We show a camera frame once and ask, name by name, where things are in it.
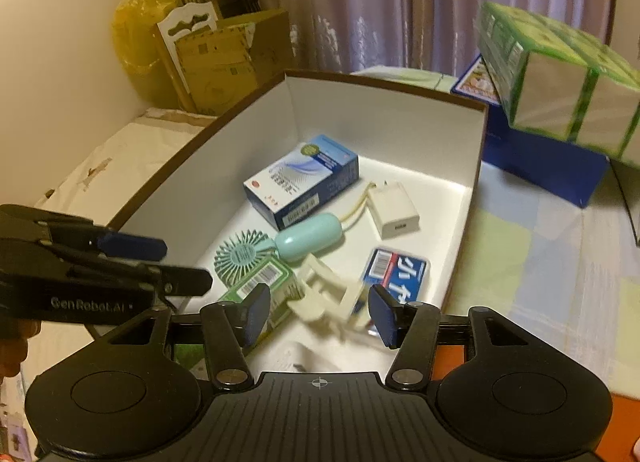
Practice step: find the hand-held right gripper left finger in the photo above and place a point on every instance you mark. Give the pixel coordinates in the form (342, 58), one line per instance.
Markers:
(257, 314)

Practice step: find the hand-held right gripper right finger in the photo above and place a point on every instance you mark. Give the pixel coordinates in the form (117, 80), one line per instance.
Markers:
(382, 314)

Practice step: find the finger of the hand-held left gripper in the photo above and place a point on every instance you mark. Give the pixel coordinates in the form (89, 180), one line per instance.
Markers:
(185, 282)
(132, 244)

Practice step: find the green white medicine box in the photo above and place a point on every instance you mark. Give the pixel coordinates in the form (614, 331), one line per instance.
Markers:
(270, 279)

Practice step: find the clear case blue label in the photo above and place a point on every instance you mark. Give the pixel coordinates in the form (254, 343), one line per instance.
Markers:
(400, 272)

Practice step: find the white plastic clip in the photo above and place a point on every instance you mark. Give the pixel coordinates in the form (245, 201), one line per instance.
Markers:
(325, 292)

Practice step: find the mint handheld fan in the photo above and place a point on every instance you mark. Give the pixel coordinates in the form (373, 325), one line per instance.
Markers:
(310, 237)

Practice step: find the white rectangular charger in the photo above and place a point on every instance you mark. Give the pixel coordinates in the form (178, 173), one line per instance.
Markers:
(395, 212)

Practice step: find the blue white medicine box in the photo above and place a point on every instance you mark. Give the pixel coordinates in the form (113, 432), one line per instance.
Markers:
(300, 182)

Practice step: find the brown shoe box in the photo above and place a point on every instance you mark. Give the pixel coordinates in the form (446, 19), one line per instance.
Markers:
(400, 117)

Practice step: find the person's left hand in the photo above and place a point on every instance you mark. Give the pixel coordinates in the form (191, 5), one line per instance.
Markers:
(10, 347)

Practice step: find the cream printed bedsheet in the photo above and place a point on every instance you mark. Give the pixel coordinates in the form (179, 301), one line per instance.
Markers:
(125, 152)

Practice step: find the yellow plastic bag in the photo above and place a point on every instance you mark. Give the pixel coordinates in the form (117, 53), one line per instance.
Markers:
(140, 32)

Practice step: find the white cutout board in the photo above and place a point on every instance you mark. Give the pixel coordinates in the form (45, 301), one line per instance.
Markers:
(180, 22)

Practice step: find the brown cardboard box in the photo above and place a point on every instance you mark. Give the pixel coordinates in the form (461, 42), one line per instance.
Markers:
(260, 52)

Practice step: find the green white tissue pack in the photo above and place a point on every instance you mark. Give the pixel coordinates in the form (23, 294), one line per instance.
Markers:
(560, 87)

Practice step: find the purple patterned curtain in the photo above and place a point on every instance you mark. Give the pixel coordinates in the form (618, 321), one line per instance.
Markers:
(400, 2)

